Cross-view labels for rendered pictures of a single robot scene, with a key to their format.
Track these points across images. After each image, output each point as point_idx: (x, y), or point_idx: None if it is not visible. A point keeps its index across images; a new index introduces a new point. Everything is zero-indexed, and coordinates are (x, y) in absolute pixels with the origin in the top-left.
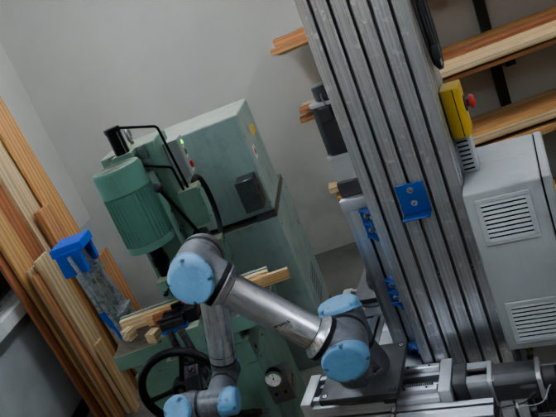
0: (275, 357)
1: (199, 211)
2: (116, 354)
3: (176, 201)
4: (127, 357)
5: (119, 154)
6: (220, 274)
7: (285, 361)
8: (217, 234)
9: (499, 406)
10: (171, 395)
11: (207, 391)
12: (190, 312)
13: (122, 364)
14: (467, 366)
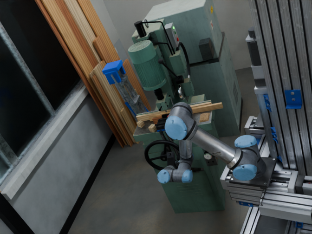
0: None
1: (179, 67)
2: (134, 133)
3: (168, 61)
4: (139, 136)
5: (141, 36)
6: (190, 128)
7: None
8: (187, 78)
9: None
10: (158, 154)
11: (177, 170)
12: None
13: (137, 139)
14: (304, 177)
